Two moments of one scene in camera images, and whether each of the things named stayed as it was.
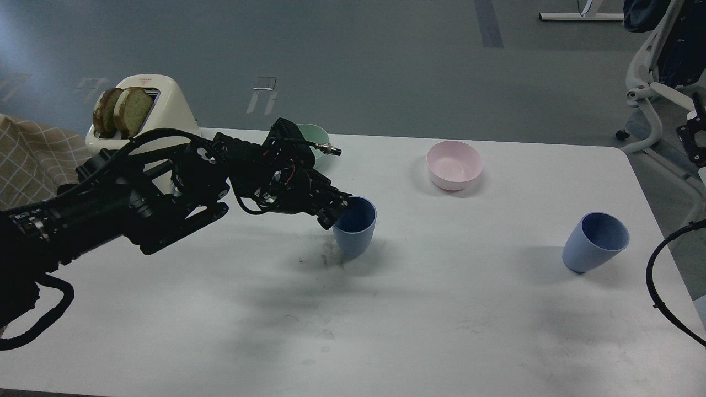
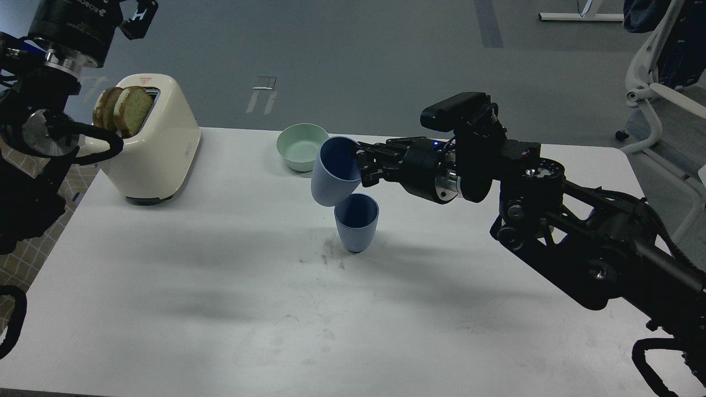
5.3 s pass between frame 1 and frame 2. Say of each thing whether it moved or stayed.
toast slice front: stayed
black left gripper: moved
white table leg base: stayed
